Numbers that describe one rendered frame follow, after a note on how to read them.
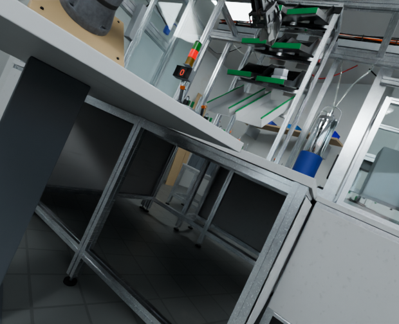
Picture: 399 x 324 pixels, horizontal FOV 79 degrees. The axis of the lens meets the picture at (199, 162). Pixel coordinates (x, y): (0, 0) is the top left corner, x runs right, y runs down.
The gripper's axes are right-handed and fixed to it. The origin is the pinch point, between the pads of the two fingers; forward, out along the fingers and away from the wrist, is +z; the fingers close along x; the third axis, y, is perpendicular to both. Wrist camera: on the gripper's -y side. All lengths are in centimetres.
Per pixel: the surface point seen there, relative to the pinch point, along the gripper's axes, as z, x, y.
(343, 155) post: 120, 17, -51
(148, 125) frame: 11, -33, 50
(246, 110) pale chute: 22.2, -5.7, 17.6
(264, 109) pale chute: 26.6, -1.5, 10.5
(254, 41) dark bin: 5.0, -14.1, -7.6
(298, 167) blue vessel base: 97, 1, -12
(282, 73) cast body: 12.6, 4.2, 2.2
